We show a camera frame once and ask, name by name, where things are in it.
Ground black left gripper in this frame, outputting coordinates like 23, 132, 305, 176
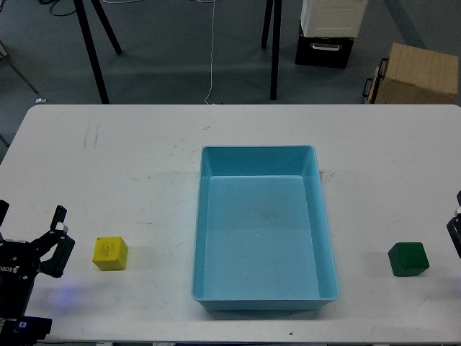
0, 200, 75, 319

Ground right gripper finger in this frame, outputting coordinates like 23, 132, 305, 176
447, 191, 461, 257

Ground green cube block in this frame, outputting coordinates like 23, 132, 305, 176
388, 242, 429, 277

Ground yellow cube block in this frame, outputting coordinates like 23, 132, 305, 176
92, 236, 128, 271

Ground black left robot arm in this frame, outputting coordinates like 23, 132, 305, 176
1, 205, 75, 345

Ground wooden plywood box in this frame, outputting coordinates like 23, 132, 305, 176
362, 43, 459, 105

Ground light blue plastic bin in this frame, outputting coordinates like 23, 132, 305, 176
192, 146, 340, 311

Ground black left table legs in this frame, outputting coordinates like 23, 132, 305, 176
73, 0, 123, 105

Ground black table legs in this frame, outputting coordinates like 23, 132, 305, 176
73, 0, 123, 105
261, 0, 282, 101

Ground black right table legs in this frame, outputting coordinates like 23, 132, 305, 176
261, 0, 282, 101

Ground black crate with handle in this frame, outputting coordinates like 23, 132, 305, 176
295, 28, 354, 68

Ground white hanging cord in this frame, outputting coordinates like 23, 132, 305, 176
203, 0, 225, 107

